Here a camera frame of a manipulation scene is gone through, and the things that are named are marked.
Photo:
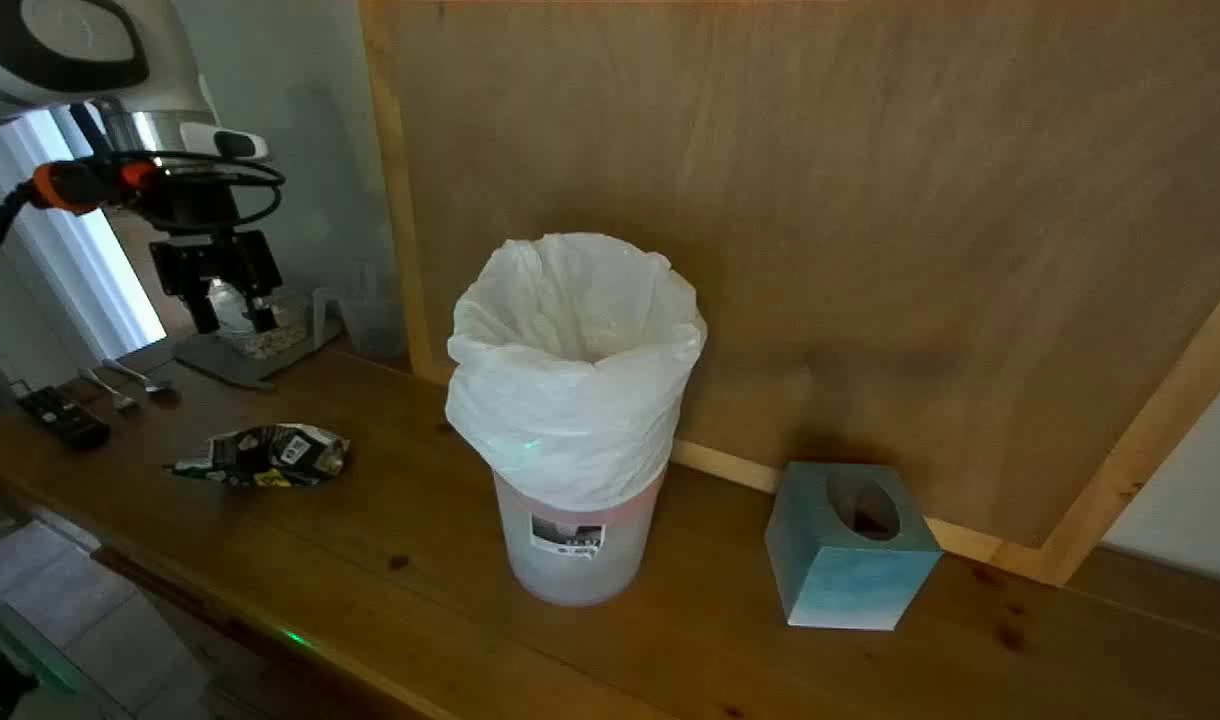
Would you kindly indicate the clear plastic measuring cup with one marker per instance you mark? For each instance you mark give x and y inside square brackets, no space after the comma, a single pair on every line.
[353,327]

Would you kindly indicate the black snack packet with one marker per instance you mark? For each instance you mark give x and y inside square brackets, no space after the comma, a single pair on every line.
[272,459]

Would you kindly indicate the blue tissue box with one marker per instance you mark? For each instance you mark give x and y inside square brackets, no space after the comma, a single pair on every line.
[849,561]

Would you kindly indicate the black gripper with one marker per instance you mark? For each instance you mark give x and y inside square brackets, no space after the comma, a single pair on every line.
[215,263]

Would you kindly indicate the white plastic bin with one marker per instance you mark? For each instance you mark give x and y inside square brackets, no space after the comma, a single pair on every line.
[576,542]

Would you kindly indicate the black remote control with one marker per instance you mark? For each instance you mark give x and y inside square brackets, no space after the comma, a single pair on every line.
[64,416]

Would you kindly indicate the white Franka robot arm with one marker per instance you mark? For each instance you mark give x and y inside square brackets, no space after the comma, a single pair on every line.
[88,54]

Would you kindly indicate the framed plywood board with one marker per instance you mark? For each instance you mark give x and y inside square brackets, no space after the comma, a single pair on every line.
[902,225]

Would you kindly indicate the metal fork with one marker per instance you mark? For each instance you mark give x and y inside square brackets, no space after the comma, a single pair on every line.
[111,389]

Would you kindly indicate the grey tray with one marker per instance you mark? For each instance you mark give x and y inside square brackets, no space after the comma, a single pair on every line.
[255,358]

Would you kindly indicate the white plastic bin liner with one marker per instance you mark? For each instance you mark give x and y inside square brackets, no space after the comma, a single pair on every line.
[573,365]

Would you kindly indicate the metal spoon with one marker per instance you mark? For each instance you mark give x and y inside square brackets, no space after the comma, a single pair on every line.
[144,383]

